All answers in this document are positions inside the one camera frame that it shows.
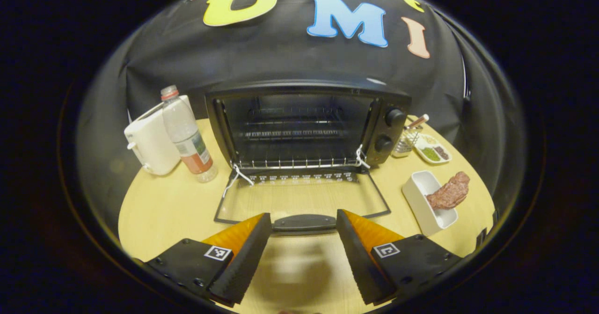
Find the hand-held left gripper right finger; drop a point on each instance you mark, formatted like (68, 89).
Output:
(358, 258)

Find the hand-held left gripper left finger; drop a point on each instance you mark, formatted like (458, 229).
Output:
(248, 262)

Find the brown meat steak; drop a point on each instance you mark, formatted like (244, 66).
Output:
(451, 192)

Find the black electric oven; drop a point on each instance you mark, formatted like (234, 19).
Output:
(388, 136)

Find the white rectangular tray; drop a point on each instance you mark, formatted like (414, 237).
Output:
(421, 206)

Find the white divided plate with beans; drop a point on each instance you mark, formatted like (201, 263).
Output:
(433, 152)

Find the clear plastic bottle red label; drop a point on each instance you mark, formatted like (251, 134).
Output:
(187, 136)

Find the red and white stick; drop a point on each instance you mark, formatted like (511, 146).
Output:
(419, 120)

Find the white toaster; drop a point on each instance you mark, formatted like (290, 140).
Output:
(149, 145)

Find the black backdrop cloth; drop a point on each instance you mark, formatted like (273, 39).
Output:
(281, 56)

